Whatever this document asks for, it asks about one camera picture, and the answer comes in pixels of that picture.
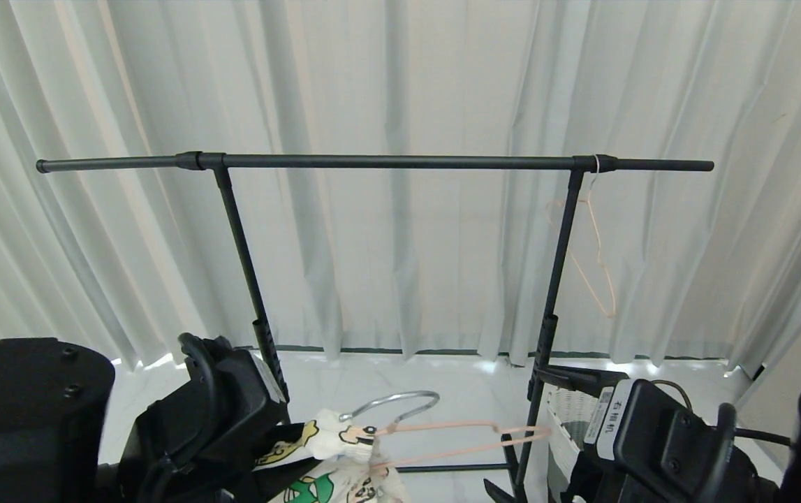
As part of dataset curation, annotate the white curtain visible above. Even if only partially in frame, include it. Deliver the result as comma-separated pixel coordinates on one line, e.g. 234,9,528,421
0,0,801,378

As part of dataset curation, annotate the black clothes rack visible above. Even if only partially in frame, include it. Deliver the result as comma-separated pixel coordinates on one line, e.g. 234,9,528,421
36,152,715,503

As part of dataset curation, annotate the pink clothes hanger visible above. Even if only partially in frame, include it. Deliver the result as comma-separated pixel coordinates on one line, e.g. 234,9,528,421
545,171,617,319
339,391,553,470

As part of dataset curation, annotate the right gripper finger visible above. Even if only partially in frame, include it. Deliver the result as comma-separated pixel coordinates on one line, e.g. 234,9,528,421
536,365,628,398
484,481,528,503

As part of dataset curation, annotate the cream printed garment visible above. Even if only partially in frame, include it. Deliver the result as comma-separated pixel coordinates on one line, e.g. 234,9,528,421
253,409,411,503

